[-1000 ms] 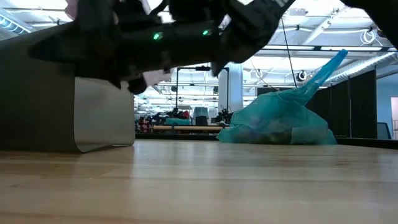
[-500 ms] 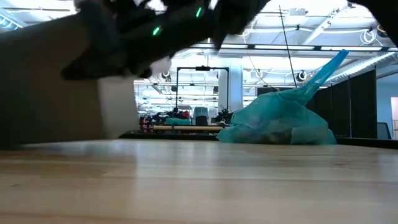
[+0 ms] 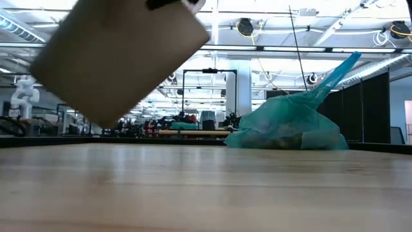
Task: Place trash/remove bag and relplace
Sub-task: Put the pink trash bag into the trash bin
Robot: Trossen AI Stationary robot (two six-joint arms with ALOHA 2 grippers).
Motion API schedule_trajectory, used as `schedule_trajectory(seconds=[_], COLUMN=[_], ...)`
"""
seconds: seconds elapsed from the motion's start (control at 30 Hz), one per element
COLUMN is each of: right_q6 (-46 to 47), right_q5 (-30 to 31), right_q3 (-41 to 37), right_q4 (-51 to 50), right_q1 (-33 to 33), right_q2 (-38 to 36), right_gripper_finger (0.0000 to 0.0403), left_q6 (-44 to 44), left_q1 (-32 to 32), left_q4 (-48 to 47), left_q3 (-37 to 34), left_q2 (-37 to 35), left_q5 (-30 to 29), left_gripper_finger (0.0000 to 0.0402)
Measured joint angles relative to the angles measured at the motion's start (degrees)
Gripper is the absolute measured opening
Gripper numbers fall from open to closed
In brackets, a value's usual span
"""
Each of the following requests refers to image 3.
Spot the teal trash bag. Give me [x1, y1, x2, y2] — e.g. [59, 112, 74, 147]
[223, 51, 362, 151]

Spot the teal plastic tub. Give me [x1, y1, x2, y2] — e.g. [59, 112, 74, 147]
[169, 121, 198, 131]

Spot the grey plastic container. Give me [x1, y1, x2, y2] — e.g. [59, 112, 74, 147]
[199, 110, 218, 131]

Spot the long wooden table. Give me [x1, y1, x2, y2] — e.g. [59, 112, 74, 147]
[156, 129, 233, 137]

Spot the black tabletop robot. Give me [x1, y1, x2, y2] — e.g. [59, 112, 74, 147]
[221, 109, 243, 130]

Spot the thin black pole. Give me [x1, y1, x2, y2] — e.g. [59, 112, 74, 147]
[288, 5, 309, 92]

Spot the black monitor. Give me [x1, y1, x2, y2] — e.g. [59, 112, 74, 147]
[265, 90, 305, 99]

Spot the round black white lamp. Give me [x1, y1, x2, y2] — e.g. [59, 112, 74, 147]
[305, 72, 319, 86]

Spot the black room divider panel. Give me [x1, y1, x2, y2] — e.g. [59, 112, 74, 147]
[317, 71, 391, 144]

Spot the black ceiling cable reel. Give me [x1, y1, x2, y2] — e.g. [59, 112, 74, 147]
[236, 17, 256, 37]
[384, 20, 412, 42]

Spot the black gantry frame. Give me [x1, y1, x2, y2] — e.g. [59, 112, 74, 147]
[181, 68, 238, 115]

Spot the yellow cable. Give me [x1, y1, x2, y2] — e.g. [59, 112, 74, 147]
[236, 27, 289, 96]

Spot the black aluminium table frame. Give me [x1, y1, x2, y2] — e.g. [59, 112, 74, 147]
[0, 135, 412, 155]

